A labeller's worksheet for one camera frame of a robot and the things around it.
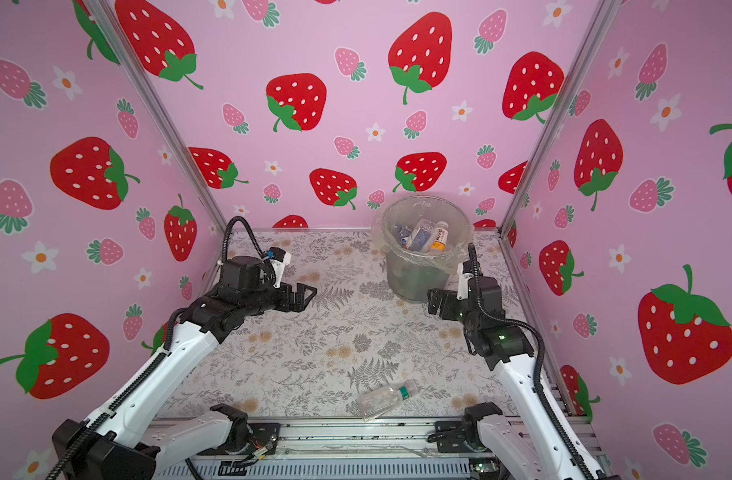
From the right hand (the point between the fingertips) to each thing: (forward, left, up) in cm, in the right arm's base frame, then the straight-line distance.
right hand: (443, 292), depth 77 cm
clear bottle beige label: (+18, +1, +2) cm, 18 cm away
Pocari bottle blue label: (+24, +12, -3) cm, 27 cm away
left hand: (-4, +36, +2) cm, 37 cm away
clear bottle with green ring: (-23, +15, -22) cm, 35 cm away
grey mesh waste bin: (+10, +9, -6) cm, 15 cm away
